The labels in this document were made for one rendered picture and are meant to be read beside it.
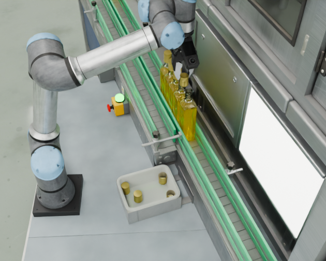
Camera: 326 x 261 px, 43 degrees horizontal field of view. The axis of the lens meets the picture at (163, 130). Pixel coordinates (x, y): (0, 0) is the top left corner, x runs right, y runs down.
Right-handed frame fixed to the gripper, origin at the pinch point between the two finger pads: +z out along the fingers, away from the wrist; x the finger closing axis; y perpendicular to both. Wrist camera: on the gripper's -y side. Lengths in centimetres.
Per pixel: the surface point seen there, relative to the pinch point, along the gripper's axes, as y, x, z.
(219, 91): -5.4, -13.0, 6.5
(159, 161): -10.1, 13.8, 33.9
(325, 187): -95, 20, -61
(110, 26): 90, 10, 29
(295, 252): -95, 20, -45
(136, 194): -21.2, 27.0, 36.4
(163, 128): 3.8, 7.3, 29.7
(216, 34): 2.7, -13.1, -14.2
